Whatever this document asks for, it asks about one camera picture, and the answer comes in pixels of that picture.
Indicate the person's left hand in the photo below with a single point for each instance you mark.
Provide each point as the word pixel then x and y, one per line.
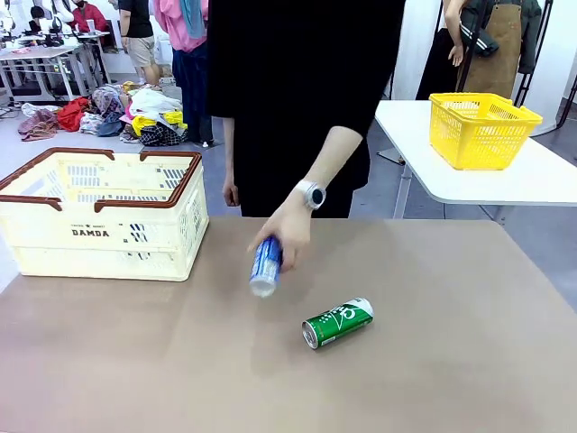
pixel 293 230

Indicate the person's right hand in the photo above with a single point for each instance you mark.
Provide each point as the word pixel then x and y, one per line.
pixel 231 194

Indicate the blue white drink can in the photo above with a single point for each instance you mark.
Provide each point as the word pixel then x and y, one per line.
pixel 266 270

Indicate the person's right forearm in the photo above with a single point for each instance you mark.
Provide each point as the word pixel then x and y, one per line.
pixel 230 153

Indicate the person's left forearm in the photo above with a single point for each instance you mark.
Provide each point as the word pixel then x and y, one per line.
pixel 333 153

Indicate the cream plastic shopping basket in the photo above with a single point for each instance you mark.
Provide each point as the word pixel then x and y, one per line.
pixel 103 266

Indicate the yellow plastic basket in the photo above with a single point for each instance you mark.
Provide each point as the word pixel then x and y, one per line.
pixel 478 140

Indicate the white wrist watch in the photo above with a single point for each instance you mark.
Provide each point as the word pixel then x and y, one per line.
pixel 313 194

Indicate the green drink can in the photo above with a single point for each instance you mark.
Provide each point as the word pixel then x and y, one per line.
pixel 336 322

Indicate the bystander in pink top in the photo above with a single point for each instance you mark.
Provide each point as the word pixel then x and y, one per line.
pixel 189 67

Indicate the person in black shirt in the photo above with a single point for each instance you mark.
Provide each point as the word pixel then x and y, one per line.
pixel 293 67

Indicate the pile of colourful clothes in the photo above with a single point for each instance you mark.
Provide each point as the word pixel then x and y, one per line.
pixel 112 113

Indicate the bystander in black tee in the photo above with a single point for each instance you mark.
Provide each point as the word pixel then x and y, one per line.
pixel 137 27

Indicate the white side table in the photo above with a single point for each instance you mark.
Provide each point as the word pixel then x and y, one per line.
pixel 496 185

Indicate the black hanging garment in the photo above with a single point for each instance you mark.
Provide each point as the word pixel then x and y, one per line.
pixel 439 67

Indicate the bystander in red top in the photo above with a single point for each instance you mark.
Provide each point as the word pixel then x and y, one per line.
pixel 90 20

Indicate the white partition panel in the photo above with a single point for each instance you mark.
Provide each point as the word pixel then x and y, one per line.
pixel 419 45

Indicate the grey workbench table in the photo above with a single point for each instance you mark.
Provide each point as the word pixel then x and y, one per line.
pixel 40 52

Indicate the brown apron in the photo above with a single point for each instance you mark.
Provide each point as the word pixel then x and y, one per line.
pixel 493 58

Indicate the mannequin in dark striped jacket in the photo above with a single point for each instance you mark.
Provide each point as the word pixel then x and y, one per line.
pixel 478 40

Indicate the black tripod stand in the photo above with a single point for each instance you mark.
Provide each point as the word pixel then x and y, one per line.
pixel 529 67

